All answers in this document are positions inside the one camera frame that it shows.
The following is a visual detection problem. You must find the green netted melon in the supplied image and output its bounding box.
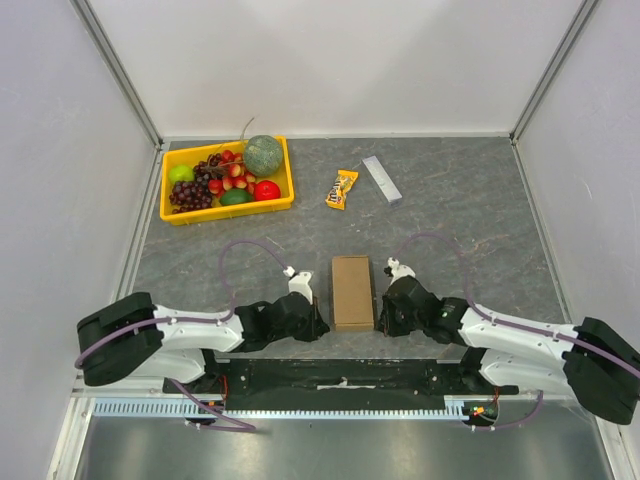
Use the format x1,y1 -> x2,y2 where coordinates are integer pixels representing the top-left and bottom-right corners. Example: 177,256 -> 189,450
244,135 -> 284,177

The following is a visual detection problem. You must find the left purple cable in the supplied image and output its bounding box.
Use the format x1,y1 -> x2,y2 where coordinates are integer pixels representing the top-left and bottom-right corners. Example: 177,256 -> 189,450
73,239 -> 296,432

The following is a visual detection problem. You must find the grey slotted cable duct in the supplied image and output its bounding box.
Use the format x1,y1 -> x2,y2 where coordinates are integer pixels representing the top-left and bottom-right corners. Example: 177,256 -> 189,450
93,397 -> 471,421

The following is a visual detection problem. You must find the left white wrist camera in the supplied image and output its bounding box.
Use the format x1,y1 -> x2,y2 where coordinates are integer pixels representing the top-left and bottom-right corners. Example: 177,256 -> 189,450
283,266 -> 314,304

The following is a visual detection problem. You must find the yellow plastic bin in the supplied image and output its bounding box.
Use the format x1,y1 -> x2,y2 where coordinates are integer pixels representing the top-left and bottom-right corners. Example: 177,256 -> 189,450
160,135 -> 295,225

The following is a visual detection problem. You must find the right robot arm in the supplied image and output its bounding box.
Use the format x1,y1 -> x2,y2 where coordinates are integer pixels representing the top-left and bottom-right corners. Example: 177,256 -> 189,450
376,277 -> 639,425

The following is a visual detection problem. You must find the white tape strip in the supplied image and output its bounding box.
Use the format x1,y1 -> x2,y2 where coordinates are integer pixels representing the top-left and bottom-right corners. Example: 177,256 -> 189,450
316,377 -> 376,391

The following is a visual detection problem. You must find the red tomato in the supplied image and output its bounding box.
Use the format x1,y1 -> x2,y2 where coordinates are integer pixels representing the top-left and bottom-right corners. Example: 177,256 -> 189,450
253,180 -> 281,201

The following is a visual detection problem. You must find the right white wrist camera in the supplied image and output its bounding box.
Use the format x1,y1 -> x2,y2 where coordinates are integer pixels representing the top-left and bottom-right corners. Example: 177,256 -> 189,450
384,257 -> 416,285

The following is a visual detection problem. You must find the purple cable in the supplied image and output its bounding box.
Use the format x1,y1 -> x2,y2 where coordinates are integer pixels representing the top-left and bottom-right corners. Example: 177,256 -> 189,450
387,232 -> 640,434
73,239 -> 296,432

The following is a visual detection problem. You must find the clear plastic stick box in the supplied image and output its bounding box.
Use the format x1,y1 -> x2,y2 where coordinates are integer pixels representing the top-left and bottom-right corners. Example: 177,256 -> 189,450
362,156 -> 403,204

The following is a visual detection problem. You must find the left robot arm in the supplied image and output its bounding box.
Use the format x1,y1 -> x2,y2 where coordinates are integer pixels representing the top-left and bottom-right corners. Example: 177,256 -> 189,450
76,292 -> 329,393

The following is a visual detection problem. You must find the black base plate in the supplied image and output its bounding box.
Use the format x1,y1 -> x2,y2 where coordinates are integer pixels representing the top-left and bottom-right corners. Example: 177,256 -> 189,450
185,358 -> 519,412

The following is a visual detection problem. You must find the red cherry bunch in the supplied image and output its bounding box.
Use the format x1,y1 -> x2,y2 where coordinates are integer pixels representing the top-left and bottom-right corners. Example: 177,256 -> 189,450
193,150 -> 256,198

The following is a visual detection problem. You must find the dark purple grape bunch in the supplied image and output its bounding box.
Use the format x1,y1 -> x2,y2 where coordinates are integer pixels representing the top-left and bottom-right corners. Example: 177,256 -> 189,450
169,181 -> 213,214

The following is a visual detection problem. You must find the yellow candy bag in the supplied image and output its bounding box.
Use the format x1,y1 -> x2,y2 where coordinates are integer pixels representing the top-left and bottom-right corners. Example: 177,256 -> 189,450
325,170 -> 359,210

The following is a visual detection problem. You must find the cardboard box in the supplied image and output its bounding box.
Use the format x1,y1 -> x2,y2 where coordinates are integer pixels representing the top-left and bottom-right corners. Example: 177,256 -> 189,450
331,256 -> 374,332

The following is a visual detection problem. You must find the green apple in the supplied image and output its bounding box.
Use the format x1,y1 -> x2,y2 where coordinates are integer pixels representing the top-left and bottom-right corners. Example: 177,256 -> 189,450
168,165 -> 195,184

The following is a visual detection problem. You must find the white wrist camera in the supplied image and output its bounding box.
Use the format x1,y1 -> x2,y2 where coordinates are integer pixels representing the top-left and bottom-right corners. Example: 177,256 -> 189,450
384,257 -> 416,285
283,266 -> 314,304

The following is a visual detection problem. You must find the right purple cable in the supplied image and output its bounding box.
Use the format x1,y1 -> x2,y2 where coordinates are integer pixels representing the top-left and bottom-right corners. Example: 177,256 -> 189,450
387,232 -> 640,434

